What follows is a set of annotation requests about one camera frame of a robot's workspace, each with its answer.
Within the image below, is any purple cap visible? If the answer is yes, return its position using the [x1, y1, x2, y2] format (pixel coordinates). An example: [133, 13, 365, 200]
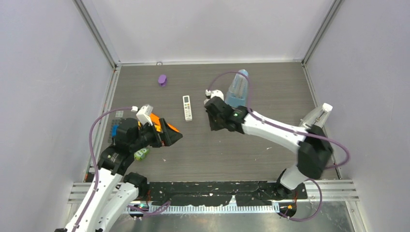
[158, 74, 167, 87]

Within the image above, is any purple cable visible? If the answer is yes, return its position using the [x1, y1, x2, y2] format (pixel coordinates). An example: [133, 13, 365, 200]
[207, 71, 351, 170]
[71, 106, 138, 232]

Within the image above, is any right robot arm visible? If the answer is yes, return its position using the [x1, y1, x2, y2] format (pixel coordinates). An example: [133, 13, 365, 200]
[204, 97, 333, 199]

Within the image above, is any blue lego brick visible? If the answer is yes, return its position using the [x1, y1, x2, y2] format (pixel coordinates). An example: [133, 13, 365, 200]
[111, 125, 119, 138]

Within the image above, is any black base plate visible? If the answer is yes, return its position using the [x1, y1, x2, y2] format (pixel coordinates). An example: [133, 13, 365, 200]
[139, 180, 308, 206]

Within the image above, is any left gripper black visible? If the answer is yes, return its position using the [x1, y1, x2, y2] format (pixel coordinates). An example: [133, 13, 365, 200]
[131, 117, 182, 152]

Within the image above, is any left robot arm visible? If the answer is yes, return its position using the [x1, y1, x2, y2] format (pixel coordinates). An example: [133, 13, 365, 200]
[58, 118, 183, 232]

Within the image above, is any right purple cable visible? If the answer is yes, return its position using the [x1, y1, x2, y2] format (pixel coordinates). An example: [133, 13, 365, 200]
[207, 71, 351, 170]

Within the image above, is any green owl toy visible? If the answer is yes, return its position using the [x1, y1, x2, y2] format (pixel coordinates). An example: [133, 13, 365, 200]
[133, 148, 150, 161]

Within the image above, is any white remote control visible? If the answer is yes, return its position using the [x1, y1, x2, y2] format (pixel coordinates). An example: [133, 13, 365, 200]
[182, 95, 192, 121]

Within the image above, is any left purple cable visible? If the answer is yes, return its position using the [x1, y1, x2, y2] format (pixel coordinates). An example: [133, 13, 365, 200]
[71, 106, 138, 232]

